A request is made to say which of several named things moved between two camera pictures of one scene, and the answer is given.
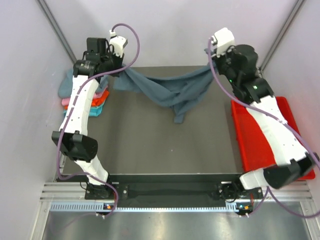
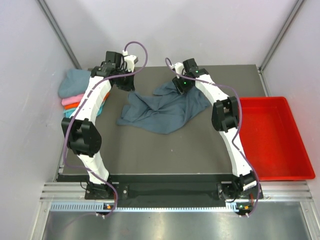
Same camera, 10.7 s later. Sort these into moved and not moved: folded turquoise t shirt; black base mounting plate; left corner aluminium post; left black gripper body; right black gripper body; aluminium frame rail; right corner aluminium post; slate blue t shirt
Moved: right black gripper body; left black gripper body; slate blue t shirt
Not moved: right corner aluminium post; folded turquoise t shirt; black base mounting plate; aluminium frame rail; left corner aluminium post
